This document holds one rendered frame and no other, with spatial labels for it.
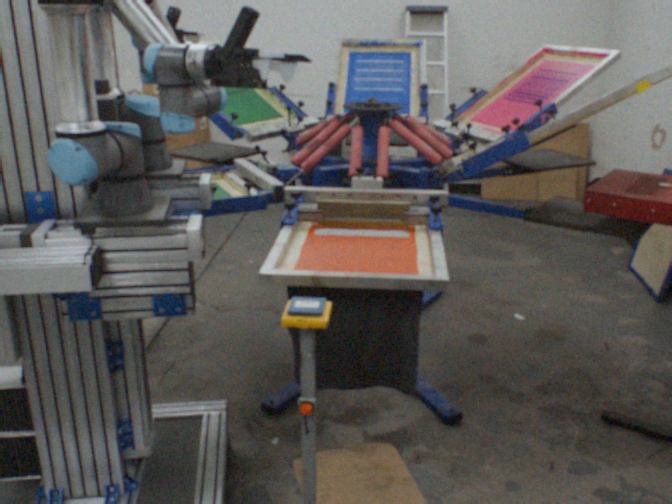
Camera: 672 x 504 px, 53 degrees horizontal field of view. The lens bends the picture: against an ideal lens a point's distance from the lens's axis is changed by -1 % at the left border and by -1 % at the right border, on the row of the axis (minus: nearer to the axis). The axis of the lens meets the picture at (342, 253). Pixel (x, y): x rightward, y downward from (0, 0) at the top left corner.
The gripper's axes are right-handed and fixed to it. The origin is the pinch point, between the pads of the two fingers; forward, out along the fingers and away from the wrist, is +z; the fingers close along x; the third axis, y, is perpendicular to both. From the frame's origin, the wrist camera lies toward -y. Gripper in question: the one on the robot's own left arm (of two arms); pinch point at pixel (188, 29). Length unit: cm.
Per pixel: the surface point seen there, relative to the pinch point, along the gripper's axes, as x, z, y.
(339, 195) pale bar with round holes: 67, 12, 57
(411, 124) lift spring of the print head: 82, 73, 34
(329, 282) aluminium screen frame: 89, -68, 59
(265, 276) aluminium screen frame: 69, -72, 61
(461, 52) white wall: 59, 411, 24
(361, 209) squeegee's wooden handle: 82, -9, 54
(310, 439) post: 95, -87, 103
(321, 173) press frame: 46, 54, 62
